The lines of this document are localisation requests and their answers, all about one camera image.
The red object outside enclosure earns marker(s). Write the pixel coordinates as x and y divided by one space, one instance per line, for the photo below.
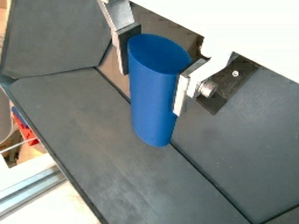
25 130

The blue oval cylinder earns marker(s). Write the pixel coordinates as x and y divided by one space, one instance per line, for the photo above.
156 59

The aluminium frame rail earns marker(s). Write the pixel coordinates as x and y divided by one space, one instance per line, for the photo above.
16 195

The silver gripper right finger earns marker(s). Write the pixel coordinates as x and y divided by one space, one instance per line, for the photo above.
193 82

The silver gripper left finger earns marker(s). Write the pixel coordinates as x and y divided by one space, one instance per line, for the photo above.
122 26

